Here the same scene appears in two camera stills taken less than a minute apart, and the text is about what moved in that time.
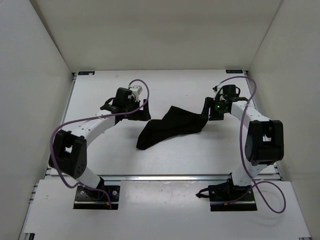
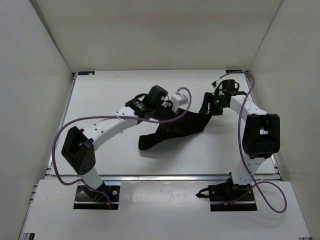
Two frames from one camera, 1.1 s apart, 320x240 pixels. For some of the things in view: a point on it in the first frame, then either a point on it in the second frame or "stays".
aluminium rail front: x=165 y=178 stays
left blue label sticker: x=86 y=72 stays
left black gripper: x=144 y=115 -> x=169 y=105
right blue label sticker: x=234 y=71 stays
